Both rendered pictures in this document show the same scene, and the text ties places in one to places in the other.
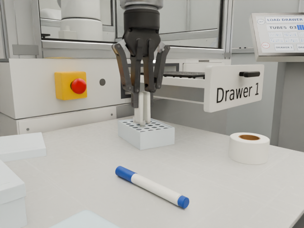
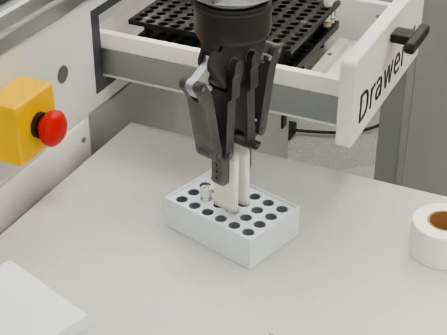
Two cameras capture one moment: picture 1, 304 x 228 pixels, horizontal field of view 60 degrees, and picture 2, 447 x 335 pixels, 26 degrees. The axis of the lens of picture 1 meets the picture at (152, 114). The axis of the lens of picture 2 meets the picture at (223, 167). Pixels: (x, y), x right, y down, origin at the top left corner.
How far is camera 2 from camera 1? 60 cm
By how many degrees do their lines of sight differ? 27
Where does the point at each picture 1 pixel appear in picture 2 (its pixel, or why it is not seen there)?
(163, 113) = not seen: hidden behind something
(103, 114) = (68, 147)
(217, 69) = (362, 61)
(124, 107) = (103, 111)
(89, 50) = (33, 11)
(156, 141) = (273, 243)
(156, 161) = (301, 298)
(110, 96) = (78, 100)
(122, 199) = not seen: outside the picture
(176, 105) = not seen: hidden behind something
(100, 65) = (56, 38)
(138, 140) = (243, 252)
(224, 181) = (430, 322)
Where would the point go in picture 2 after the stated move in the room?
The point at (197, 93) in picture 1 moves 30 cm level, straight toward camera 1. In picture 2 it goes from (317, 104) to (404, 258)
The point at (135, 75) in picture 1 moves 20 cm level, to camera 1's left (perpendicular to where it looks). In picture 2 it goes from (227, 129) to (27, 165)
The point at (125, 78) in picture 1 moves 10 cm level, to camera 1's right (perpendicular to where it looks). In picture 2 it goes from (211, 141) to (304, 124)
